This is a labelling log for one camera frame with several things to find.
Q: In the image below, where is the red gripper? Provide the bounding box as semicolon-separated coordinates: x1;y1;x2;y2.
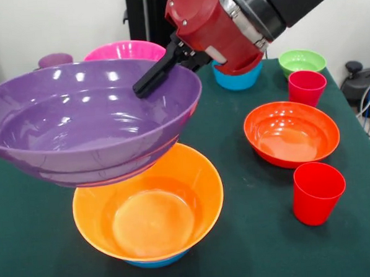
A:
128;0;272;100

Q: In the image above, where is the purple bowl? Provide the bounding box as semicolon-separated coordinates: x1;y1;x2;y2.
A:
0;55;207;193

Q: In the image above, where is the orange bowl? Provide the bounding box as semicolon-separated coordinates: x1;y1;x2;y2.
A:
69;140;228;265

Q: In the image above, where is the large blue bowl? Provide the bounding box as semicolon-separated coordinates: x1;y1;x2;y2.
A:
124;249;191;271

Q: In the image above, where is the pink bowl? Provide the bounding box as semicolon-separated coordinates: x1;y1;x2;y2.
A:
82;38;168;66

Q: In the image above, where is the small blue bowl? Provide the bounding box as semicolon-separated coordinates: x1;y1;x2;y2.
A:
211;58;264;92

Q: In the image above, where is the purple cup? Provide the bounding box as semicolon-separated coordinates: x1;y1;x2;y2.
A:
37;52;74;69

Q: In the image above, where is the red-orange bowl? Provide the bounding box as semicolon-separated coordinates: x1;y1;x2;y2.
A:
242;98;343;172

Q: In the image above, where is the crimson cup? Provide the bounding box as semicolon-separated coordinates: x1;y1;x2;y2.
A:
286;69;329;110

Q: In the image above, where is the black wheeled base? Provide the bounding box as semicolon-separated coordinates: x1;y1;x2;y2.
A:
338;59;370;106

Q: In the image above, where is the red cup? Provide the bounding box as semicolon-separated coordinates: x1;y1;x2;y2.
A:
290;160;349;228

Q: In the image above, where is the dark green tablecloth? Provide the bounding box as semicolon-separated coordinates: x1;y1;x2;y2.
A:
0;51;370;277

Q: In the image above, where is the tangle of floor cables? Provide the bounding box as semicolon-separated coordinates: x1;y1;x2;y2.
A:
354;76;370;146

